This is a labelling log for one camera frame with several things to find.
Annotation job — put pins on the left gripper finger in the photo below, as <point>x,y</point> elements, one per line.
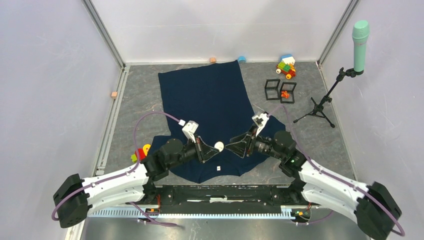
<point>207,155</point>
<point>208,144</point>

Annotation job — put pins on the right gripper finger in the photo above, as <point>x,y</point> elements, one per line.
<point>238,150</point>
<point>240,140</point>

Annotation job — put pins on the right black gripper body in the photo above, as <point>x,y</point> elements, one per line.
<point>259,143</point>

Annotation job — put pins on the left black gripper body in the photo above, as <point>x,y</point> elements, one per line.
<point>192,150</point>

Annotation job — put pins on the round gold brooch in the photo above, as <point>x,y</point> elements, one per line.
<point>219,146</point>

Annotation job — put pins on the navy blue t-shirt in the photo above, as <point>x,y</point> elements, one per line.
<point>215,97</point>

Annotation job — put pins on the orange flower brooch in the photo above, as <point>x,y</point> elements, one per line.
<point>285,95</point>

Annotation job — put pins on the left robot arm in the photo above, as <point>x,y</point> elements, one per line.
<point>78,197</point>

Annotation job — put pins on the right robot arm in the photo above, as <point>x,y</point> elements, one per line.
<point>370,206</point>

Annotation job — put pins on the black microphone tripod stand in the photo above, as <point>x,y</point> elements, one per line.
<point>318,108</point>

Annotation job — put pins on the colourful toy block car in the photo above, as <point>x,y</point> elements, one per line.
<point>286,66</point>

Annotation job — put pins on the blue cup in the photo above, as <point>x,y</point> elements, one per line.
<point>241,59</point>

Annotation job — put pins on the orange wooden cube left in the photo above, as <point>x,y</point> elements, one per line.
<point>114,95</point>

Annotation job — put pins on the mint green microphone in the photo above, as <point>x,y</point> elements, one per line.
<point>360,34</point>

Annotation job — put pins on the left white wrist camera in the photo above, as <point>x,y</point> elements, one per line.
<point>189,129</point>

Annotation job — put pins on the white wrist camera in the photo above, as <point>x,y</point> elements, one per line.
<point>189,129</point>
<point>260,120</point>

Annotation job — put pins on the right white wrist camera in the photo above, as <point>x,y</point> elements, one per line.
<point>260,120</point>

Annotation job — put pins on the red yellow ring stacker toy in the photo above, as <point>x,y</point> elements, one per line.
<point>141,153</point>

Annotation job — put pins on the left black display frame box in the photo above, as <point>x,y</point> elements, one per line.
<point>271,89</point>

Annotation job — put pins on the black display frame box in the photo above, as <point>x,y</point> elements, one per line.
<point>290,87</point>
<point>271,89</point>

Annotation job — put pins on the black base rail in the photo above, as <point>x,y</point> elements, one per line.
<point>223,199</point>

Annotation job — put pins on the right black display frame box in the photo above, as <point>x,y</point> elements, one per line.
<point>290,87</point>

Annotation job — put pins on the aluminium frame rail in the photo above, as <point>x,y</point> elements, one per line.
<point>147,213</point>

